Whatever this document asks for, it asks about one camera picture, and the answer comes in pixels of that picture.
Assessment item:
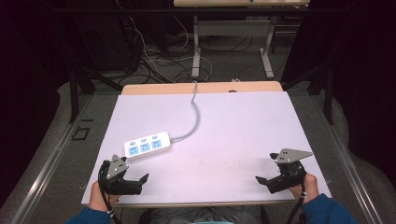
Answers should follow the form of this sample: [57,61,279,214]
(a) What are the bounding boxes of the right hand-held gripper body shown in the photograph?
[269,147,314,194]

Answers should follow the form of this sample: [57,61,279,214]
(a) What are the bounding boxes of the tangle of floor cables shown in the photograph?
[113,12,214,84]

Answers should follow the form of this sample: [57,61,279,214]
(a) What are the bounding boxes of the aluminium floor rail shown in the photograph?
[9,93,95,224]
[310,94,380,224]

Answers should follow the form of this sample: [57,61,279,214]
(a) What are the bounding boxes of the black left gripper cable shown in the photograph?
[97,166,122,224]

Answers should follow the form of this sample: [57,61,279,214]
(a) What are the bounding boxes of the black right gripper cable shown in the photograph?
[286,183,308,224]

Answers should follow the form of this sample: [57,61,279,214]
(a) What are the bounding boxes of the person's left hand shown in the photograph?
[88,181,121,213]

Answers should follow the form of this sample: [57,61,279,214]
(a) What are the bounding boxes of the black metal stand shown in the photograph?
[68,64,123,124]
[280,60,336,126]

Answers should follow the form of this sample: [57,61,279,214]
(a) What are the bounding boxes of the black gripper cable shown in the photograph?
[286,183,308,224]
[97,166,122,224]

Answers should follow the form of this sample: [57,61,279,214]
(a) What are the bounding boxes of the dark curtain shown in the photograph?
[280,0,396,189]
[0,0,78,208]

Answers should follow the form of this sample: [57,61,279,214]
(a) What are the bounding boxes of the person's right hand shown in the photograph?
[288,173,320,205]

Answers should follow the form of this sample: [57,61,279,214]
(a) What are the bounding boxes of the white power strip blue sockets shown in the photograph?
[123,131,173,161]

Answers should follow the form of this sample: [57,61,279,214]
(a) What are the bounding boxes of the person's lap grey clothing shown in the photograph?
[137,205,266,224]

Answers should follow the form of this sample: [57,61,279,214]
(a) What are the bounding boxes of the white board sheet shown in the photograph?
[80,91,332,206]

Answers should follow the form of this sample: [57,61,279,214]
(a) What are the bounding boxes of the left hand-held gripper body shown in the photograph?
[98,154,142,196]

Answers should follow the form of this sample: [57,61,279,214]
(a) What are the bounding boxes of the light wooden table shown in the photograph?
[81,80,316,209]

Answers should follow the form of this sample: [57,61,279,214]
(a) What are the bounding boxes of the desk with grey metal legs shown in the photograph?
[173,0,311,80]

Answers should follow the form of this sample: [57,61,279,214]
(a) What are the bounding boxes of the grey power strip cable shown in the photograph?
[170,80,201,143]

